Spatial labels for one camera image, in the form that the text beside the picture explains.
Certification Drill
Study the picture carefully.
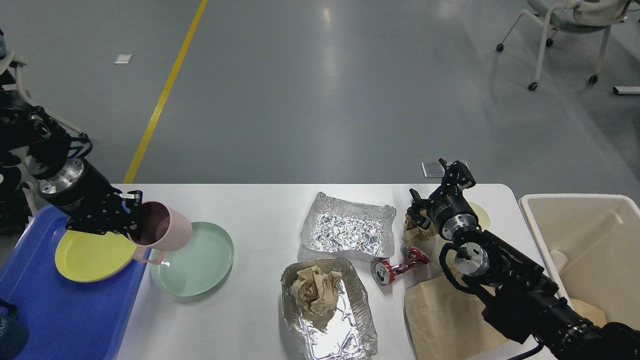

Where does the white paper cup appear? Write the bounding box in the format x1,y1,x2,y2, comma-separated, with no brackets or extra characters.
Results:
434,201,492,273

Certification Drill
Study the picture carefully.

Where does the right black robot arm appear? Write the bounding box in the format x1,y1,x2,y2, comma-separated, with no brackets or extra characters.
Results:
407,158,640,360

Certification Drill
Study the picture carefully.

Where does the white bar on floor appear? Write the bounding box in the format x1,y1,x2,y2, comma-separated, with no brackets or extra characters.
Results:
612,85,640,96

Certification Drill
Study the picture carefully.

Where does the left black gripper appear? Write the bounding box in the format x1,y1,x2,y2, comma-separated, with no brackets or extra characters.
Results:
38,159,143,240

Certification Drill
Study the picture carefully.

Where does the beige plastic bin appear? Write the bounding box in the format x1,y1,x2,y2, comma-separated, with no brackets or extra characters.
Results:
519,194,640,330

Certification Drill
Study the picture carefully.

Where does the empty foil tray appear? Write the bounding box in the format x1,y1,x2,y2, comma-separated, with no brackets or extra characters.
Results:
299,192,397,259

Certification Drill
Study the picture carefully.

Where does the metal floor plate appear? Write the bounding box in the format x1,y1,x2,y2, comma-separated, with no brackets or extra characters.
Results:
422,161,445,180

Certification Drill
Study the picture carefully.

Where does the pink mug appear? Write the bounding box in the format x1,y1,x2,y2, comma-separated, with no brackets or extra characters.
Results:
128,201,193,265

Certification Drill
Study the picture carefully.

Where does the yellow plate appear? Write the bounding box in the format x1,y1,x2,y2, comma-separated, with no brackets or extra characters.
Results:
54,230,137,283

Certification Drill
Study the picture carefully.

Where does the brown paper bag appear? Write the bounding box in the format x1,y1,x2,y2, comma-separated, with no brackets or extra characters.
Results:
404,272,608,360

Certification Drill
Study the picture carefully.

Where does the blue plastic tray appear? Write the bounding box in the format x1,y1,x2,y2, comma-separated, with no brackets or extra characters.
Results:
0,205,146,360

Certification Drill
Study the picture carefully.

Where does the foil tray with paper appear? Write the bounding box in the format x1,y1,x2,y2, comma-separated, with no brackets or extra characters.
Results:
281,257,378,360

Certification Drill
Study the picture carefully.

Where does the grey office chair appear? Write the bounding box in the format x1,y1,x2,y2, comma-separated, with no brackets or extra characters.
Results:
495,0,633,92

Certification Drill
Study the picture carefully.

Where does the crumpled brown paper in tray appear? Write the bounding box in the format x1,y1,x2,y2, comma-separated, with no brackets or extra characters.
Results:
290,265,343,330

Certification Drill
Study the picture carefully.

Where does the mint green plate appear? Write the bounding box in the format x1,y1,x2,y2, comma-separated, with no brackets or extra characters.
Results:
150,221,234,297

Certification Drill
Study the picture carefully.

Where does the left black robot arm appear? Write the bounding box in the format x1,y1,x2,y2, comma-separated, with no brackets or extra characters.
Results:
0,104,143,239

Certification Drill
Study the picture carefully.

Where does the crumpled brown paper ball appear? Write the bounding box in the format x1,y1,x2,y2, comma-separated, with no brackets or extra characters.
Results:
402,212,438,245

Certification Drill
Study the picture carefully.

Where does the left white chair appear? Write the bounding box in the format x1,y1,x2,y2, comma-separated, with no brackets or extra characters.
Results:
0,50,85,135

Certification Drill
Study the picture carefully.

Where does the white cup in bin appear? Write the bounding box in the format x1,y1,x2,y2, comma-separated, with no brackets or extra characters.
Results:
549,249,569,273

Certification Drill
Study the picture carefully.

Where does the white floor tile marker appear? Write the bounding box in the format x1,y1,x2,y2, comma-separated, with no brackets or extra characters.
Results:
113,54,133,65

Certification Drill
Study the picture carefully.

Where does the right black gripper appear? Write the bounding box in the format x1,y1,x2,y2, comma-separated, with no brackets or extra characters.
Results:
406,158,476,233

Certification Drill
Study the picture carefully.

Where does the crushed red soda can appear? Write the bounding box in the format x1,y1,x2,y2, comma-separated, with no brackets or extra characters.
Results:
370,245,430,286

